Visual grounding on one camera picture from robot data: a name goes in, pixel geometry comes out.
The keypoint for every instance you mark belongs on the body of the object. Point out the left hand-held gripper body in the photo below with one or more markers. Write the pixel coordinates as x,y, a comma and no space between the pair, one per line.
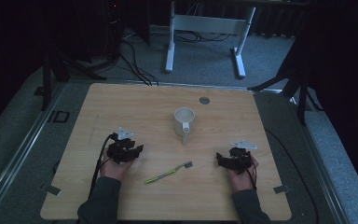
120,148

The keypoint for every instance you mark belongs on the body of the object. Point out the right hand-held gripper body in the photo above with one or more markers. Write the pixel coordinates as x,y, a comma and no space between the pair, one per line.
241,158

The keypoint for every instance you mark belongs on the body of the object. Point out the green toothbrush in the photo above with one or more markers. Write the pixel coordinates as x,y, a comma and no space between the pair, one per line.
167,173

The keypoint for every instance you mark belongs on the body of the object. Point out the white cup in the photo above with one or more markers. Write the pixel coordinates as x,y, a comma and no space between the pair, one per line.
184,121

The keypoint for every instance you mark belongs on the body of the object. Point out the person's left hand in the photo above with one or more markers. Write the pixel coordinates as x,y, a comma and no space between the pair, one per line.
113,170

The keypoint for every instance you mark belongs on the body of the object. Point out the person's right hand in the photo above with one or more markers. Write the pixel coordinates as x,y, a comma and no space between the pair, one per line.
241,182

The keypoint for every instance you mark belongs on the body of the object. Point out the grey tape piece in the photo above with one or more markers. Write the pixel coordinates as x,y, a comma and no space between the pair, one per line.
281,189
52,189

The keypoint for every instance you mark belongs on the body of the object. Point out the round grey table grommet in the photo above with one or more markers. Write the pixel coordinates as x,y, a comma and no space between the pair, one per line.
204,100

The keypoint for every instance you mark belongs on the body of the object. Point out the black tripod stand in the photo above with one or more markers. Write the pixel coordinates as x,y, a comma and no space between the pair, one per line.
59,67
293,84

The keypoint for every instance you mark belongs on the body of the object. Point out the black rectangular floor bracket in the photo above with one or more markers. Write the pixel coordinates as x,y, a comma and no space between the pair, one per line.
61,116

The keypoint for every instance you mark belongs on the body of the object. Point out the white metal table frame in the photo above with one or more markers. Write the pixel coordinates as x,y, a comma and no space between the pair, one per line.
208,24

